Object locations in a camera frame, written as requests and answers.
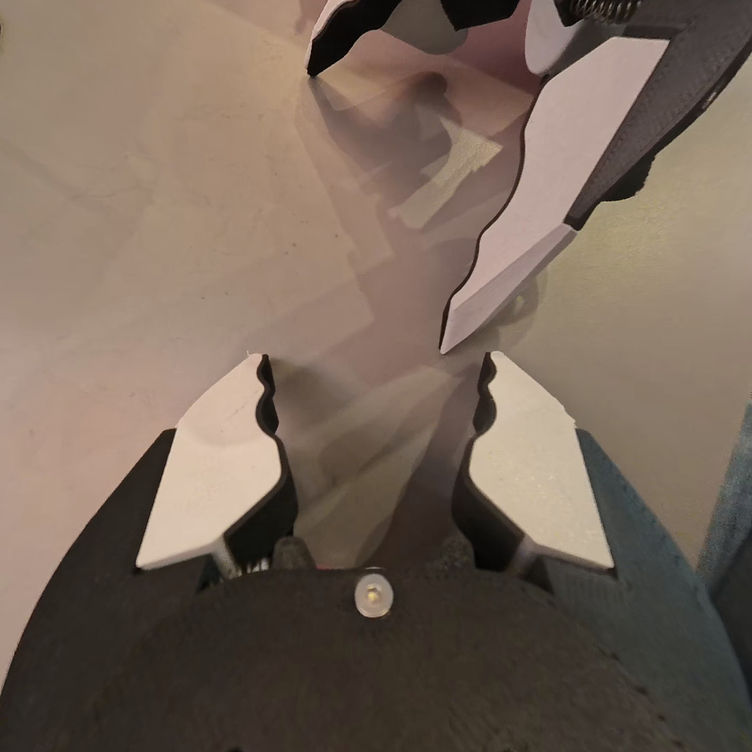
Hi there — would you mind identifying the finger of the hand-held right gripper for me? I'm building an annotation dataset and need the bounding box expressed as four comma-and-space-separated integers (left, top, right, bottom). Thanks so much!
439, 17, 673, 354
307, 0, 407, 78

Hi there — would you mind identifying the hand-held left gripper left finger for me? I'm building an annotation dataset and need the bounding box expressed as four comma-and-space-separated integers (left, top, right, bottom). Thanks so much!
134, 353, 299, 573

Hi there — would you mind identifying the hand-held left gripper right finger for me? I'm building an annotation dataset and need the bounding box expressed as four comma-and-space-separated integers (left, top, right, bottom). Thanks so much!
452, 349, 615, 573

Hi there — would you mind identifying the person's jeans leg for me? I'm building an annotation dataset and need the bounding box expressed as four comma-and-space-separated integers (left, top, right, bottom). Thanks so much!
702, 400, 752, 659

